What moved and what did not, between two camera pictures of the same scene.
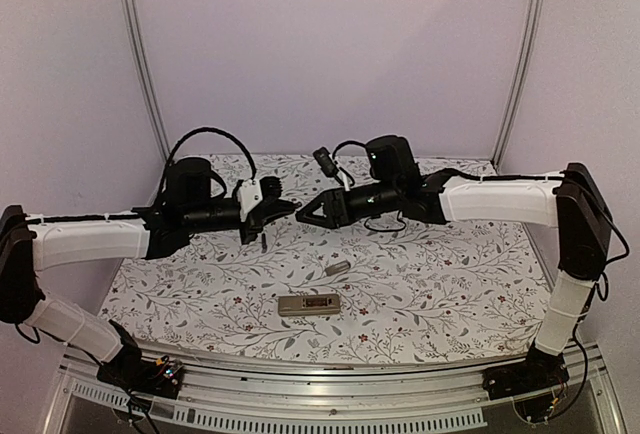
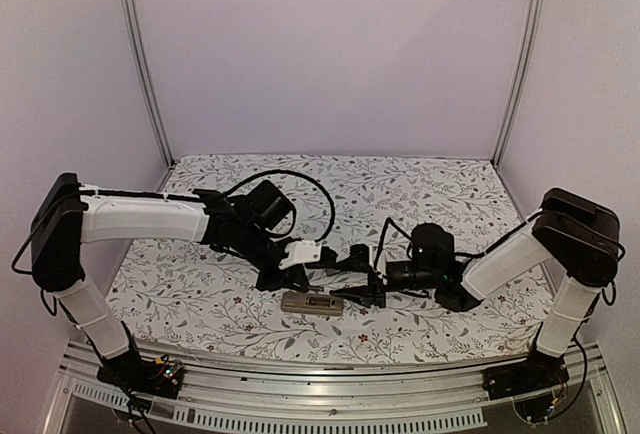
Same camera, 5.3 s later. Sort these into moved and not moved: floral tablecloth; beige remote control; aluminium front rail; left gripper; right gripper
Moved: right gripper; left gripper
Not moved: floral tablecloth; beige remote control; aluminium front rail
